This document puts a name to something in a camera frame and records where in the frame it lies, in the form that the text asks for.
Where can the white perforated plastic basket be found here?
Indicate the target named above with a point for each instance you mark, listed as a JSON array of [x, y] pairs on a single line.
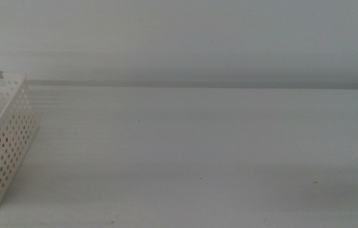
[[14, 126]]

